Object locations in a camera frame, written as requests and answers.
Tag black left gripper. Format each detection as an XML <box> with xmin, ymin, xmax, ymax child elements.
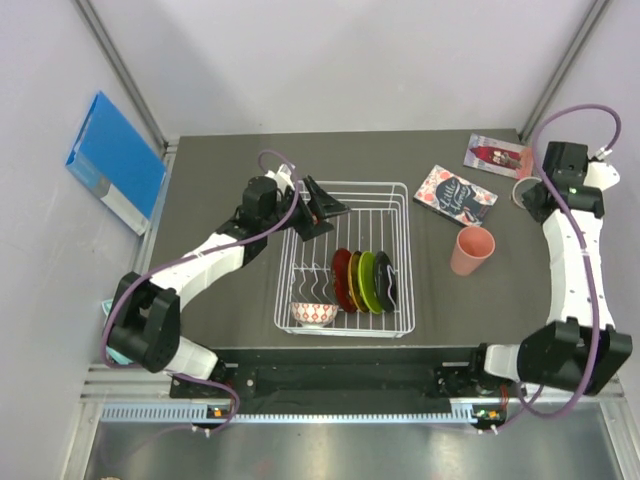
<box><xmin>262</xmin><ymin>175</ymin><xmax>350</xmax><ymax>241</ymax></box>

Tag pink plastic cup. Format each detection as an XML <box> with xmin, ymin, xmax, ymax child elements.
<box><xmin>450</xmin><ymin>226</ymin><xmax>496</xmax><ymax>276</ymax></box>

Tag teal object behind arm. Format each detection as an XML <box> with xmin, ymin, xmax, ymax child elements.
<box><xmin>99</xmin><ymin>297</ymin><xmax>133</xmax><ymax>365</ymax></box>

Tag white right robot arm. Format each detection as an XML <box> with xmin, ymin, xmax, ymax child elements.
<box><xmin>466</xmin><ymin>141</ymin><xmax>633</xmax><ymax>396</ymax></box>

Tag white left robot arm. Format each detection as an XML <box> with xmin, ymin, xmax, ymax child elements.
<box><xmin>103</xmin><ymin>168</ymin><xmax>350</xmax><ymax>397</ymax></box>

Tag red purple book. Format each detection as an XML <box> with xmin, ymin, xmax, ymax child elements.
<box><xmin>463</xmin><ymin>133</ymin><xmax>533</xmax><ymax>180</ymax></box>

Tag red plate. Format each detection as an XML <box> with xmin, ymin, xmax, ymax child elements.
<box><xmin>331</xmin><ymin>248</ymin><xmax>357</xmax><ymax>313</ymax></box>

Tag yellow plate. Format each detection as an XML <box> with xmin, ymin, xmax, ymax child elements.
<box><xmin>348</xmin><ymin>251</ymin><xmax>369</xmax><ymax>313</ymax></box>

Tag lime green plate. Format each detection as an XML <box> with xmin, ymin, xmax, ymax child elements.
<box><xmin>357</xmin><ymin>251</ymin><xmax>383</xmax><ymax>314</ymax></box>

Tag Little Women book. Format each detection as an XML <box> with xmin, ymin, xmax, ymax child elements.
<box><xmin>413</xmin><ymin>165</ymin><xmax>498</xmax><ymax>227</ymax></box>

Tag black plate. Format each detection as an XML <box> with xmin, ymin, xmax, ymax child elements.
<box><xmin>373</xmin><ymin>251</ymin><xmax>397</xmax><ymax>313</ymax></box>

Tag red patterned white bowl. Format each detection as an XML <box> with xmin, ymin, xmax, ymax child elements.
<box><xmin>290</xmin><ymin>302</ymin><xmax>339</xmax><ymax>328</ymax></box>

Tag blue folder box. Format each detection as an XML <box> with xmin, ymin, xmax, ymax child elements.
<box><xmin>65</xmin><ymin>92</ymin><xmax>166</xmax><ymax>236</ymax></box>

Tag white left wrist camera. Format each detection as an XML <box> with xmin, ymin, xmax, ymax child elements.
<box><xmin>265</xmin><ymin>163</ymin><xmax>295</xmax><ymax>193</ymax></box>

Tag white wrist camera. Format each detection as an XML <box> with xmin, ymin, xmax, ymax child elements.
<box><xmin>584</xmin><ymin>146</ymin><xmax>620</xmax><ymax>191</ymax></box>
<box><xmin>265</xmin><ymin>163</ymin><xmax>295</xmax><ymax>193</ymax></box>

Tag white wire dish rack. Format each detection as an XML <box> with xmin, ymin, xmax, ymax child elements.
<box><xmin>274</xmin><ymin>181</ymin><xmax>416</xmax><ymax>339</ymax></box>

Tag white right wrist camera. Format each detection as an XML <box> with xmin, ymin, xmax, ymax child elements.
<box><xmin>584</xmin><ymin>146</ymin><xmax>620</xmax><ymax>191</ymax></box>

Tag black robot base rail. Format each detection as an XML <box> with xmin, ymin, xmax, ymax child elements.
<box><xmin>168</xmin><ymin>344</ymin><xmax>506</xmax><ymax>402</ymax></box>

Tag grey slotted cable duct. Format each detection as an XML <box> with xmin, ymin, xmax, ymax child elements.
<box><xmin>101</xmin><ymin>403</ymin><xmax>506</xmax><ymax>424</ymax></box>

